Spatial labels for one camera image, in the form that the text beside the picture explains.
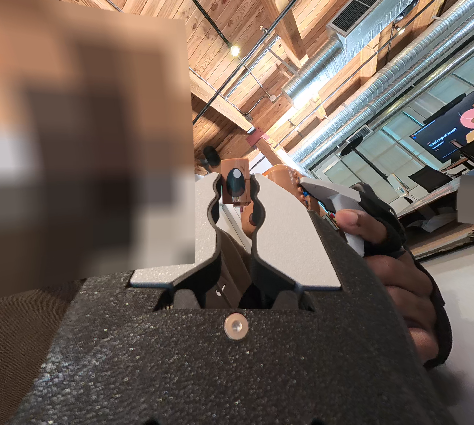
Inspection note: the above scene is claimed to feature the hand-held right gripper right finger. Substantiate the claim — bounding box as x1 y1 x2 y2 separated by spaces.
250 173 342 290

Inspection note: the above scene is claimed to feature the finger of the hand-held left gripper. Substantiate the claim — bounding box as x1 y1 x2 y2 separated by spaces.
299 177 361 213

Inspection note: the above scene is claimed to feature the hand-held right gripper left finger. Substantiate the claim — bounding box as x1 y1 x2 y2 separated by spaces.
131 173 223 289

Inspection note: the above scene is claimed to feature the brown lego head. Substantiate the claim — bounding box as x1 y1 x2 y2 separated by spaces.
241 164 315 240

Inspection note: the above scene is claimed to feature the brown lego eye piece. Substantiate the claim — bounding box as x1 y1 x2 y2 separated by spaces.
221 158 249 206

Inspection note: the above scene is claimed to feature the person's left hand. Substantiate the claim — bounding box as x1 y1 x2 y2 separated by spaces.
333 208 441 363

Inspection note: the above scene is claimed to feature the black steel column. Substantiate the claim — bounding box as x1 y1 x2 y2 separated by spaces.
352 151 395 189

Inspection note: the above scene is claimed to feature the black ribbed ceiling disc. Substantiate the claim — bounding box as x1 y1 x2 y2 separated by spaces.
341 136 364 156

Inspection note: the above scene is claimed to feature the person's brown zip jacket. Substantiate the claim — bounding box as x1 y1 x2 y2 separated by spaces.
0 229 252 425

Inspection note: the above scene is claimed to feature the wall display screen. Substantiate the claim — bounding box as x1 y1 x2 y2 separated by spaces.
410 91 474 163

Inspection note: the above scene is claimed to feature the large silver air duct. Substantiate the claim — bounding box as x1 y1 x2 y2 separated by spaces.
281 0 474 109

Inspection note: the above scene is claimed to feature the long silver air duct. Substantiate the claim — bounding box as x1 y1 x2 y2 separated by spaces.
300 33 474 171
293 0 474 161

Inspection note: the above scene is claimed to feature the grey duct vent box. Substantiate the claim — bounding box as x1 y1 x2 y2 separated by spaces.
326 0 404 39

